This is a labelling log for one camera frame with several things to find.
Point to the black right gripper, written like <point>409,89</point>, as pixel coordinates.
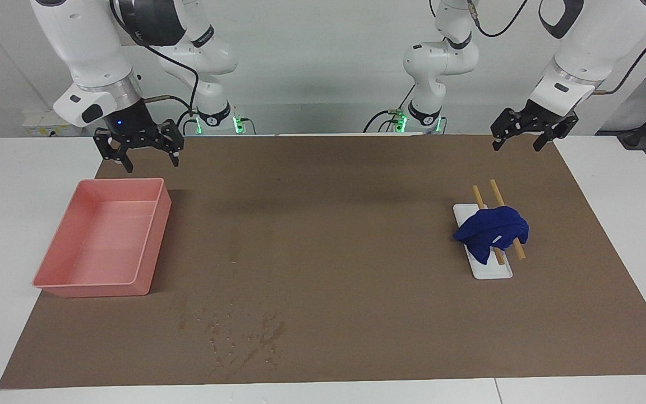
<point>132,123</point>

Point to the brown table mat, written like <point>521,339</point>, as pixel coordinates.
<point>328,252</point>

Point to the white towel rack wooden bars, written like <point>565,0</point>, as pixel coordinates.
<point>494,272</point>

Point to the blue towel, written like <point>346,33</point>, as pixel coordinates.
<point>491,227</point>

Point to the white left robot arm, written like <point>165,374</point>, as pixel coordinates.
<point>581,50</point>

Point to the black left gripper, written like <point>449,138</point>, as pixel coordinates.
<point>539,118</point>

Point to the pink plastic bin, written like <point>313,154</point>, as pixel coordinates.
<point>104,241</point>

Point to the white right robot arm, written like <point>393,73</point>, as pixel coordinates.
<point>93,50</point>

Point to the white wall socket box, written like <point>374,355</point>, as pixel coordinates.
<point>48,122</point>

